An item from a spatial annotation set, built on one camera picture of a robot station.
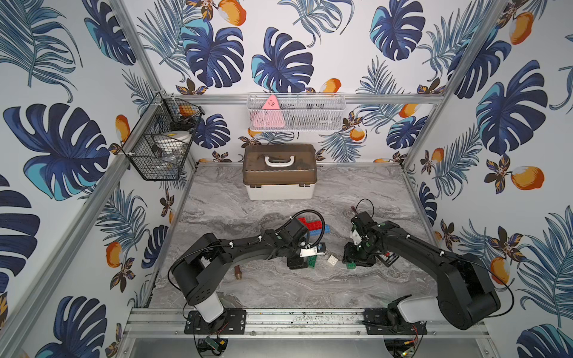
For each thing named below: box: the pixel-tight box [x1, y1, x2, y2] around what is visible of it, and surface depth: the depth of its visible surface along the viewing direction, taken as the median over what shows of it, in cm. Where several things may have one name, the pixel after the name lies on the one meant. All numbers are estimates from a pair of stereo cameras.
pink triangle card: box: [252, 94, 286, 129], surface depth 92 cm
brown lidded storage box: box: [242, 143, 318, 201], surface depth 97 cm
